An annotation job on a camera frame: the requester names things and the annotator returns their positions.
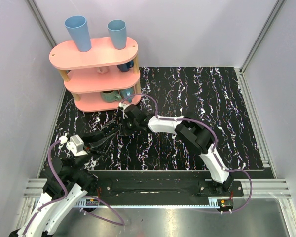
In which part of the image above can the black earbud charging case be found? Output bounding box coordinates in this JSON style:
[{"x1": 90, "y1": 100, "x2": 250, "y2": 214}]
[{"x1": 101, "y1": 120, "x2": 121, "y2": 136}]

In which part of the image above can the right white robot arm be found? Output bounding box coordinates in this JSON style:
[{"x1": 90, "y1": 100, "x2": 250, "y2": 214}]
[{"x1": 119, "y1": 102, "x2": 233, "y2": 196}]

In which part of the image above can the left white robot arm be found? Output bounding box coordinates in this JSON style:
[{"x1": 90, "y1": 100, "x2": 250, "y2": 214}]
[{"x1": 10, "y1": 127, "x2": 116, "y2": 237}]

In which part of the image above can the teal ceramic mug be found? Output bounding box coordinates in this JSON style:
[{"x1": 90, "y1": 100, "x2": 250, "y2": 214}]
[{"x1": 119, "y1": 87, "x2": 135, "y2": 103}]

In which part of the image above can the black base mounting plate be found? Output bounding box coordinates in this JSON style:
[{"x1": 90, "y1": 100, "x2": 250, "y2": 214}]
[{"x1": 89, "y1": 170, "x2": 244, "y2": 206}]

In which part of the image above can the green ceramic mug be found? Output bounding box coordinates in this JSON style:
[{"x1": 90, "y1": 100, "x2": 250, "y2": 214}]
[{"x1": 100, "y1": 90, "x2": 122, "y2": 103}]

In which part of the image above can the pink three-tier shelf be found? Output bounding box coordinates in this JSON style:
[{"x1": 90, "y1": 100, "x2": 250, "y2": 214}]
[{"x1": 49, "y1": 37, "x2": 141, "y2": 112}]

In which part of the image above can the dark blue mug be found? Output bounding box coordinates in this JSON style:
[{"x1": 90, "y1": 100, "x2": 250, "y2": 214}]
[{"x1": 117, "y1": 60, "x2": 134, "y2": 72}]

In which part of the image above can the pink mug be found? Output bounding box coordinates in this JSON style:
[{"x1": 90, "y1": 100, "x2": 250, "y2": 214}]
[{"x1": 96, "y1": 66, "x2": 109, "y2": 74}]

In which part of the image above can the black marbled table mat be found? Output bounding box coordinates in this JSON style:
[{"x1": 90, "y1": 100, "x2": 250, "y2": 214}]
[{"x1": 43, "y1": 66, "x2": 266, "y2": 171}]

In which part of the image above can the right light blue cup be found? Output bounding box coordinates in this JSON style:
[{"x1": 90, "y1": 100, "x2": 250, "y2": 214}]
[{"x1": 107, "y1": 19, "x2": 127, "y2": 50}]

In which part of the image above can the light blue cup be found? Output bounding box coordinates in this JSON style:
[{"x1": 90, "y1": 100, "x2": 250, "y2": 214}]
[
  {"x1": 65, "y1": 15, "x2": 92, "y2": 52},
  {"x1": 107, "y1": 19, "x2": 127, "y2": 50}
]

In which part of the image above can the left light blue cup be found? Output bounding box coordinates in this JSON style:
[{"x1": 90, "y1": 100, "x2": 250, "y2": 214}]
[{"x1": 65, "y1": 15, "x2": 92, "y2": 52}]

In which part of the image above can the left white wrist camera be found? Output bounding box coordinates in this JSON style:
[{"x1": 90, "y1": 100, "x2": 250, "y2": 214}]
[{"x1": 59, "y1": 135, "x2": 88, "y2": 157}]

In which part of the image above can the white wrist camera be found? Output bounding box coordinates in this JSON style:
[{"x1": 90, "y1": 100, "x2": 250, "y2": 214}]
[
  {"x1": 59, "y1": 135, "x2": 88, "y2": 157},
  {"x1": 118, "y1": 102, "x2": 129, "y2": 119}
]

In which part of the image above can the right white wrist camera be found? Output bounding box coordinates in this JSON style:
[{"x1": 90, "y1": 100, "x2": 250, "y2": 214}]
[{"x1": 118, "y1": 102, "x2": 129, "y2": 119}]

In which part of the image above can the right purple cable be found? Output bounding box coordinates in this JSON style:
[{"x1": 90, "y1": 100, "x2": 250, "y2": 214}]
[{"x1": 120, "y1": 94, "x2": 254, "y2": 214}]

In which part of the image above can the purple cable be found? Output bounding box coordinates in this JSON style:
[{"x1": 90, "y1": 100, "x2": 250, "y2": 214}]
[
  {"x1": 21, "y1": 140, "x2": 126, "y2": 237},
  {"x1": 120, "y1": 94, "x2": 254, "y2": 214}
]

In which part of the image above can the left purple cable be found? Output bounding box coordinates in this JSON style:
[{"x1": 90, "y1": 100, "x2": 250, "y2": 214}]
[{"x1": 21, "y1": 140, "x2": 126, "y2": 237}]

